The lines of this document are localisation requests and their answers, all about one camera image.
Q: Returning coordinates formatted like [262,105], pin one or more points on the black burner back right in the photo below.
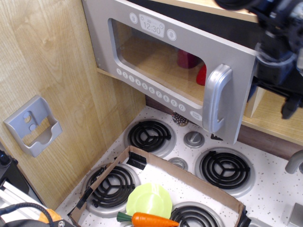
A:
[226,169]

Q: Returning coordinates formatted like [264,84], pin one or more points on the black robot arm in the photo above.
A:
[279,53]

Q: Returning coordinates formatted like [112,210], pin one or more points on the grey wall phone holder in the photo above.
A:
[27,118]

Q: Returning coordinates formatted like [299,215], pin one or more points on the grey toy faucet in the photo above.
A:
[295,163]

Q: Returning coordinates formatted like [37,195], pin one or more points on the light green toy plate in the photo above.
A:
[149,198]

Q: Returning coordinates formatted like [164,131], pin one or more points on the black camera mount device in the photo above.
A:
[9,172]

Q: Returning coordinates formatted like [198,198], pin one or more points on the orange toy spatula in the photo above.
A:
[214,137]

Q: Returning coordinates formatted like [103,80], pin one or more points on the dark red toy vegetable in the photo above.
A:
[186,60]

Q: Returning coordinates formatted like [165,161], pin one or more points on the orange toy carrot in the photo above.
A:
[139,219]

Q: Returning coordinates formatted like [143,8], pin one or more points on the silver microwave door handle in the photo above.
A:
[214,86]

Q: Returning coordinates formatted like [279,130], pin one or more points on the black burner front left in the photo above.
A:
[110,197]

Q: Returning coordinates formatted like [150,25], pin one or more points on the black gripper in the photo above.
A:
[280,77]

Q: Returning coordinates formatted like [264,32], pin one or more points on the black burner front right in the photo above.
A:
[194,214]

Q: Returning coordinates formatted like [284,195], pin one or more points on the grey stove knob lower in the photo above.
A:
[179,162]

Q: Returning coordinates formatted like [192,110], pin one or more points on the toy metal strainer spoon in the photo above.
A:
[179,119]

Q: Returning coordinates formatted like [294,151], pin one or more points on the red toy pepper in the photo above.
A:
[201,76]

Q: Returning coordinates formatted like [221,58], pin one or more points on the grey stove knob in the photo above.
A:
[194,139]
[179,162]

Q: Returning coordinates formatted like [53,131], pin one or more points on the brown cardboard tray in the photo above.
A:
[181,185]

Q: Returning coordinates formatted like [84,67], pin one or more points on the grey toy microwave door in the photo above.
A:
[139,46]

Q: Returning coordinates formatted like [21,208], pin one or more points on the grey stove knob upper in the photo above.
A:
[194,139]

